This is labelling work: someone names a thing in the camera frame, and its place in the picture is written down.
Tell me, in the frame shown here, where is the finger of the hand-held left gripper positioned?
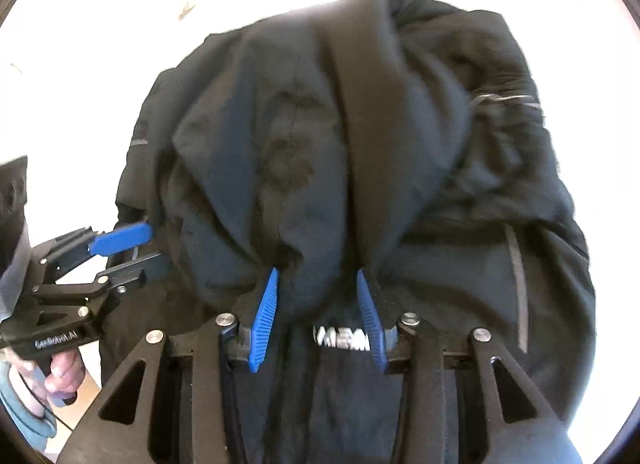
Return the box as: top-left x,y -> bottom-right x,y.
92,252 -> 167,297
30,222 -> 154,275

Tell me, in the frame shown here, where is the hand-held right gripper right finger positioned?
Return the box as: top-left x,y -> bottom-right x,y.
356,268 -> 583,464

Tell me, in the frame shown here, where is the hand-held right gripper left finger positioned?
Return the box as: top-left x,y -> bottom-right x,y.
57,266 -> 281,464

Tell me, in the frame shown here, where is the black hooded jacket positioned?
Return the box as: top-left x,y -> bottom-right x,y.
100,0 -> 597,464

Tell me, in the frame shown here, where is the person's left forearm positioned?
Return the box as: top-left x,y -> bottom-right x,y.
0,359 -> 57,440

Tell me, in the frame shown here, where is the person's left hand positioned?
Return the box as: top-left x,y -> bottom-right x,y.
15,349 -> 87,406

